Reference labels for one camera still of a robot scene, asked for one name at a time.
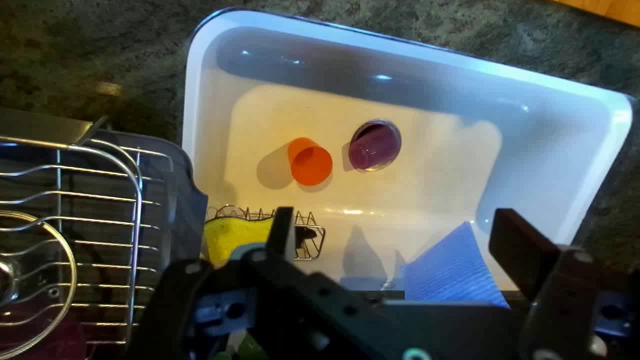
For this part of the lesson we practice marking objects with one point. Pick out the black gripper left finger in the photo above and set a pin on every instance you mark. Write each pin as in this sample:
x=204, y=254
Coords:
x=281, y=232

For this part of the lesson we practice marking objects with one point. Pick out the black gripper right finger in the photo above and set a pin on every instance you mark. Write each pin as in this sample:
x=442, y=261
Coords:
x=522, y=250

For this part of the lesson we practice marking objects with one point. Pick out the purple plate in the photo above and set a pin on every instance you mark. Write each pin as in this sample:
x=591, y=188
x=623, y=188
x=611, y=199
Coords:
x=60, y=343

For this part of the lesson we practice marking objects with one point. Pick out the white kitchen sink basin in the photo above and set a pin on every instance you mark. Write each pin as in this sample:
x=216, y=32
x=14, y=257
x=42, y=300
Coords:
x=547, y=167

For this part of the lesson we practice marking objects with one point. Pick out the black scrubber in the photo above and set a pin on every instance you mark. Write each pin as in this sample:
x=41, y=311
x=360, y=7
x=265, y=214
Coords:
x=307, y=241

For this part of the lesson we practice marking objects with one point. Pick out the yellow sponge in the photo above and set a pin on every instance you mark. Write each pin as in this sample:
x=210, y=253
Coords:
x=227, y=241

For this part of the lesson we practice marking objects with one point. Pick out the blue dish cloth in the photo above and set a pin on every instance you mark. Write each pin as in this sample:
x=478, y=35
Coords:
x=452, y=272

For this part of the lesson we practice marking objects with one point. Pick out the orange plastic cup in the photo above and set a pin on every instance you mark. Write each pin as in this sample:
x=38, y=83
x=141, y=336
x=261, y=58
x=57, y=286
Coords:
x=311, y=165

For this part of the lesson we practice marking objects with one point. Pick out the stainless steel dish rack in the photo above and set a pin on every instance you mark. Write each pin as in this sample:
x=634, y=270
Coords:
x=187, y=221

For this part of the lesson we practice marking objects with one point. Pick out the purple plastic cup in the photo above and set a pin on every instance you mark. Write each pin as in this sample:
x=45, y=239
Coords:
x=373, y=149

